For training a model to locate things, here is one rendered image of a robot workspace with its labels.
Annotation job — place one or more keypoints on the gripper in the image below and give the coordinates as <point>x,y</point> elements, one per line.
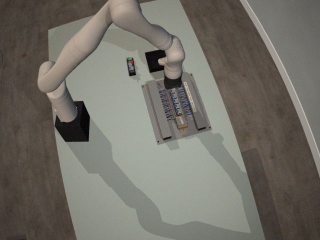
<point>171,80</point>

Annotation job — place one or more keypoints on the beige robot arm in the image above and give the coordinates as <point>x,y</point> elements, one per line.
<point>125,14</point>

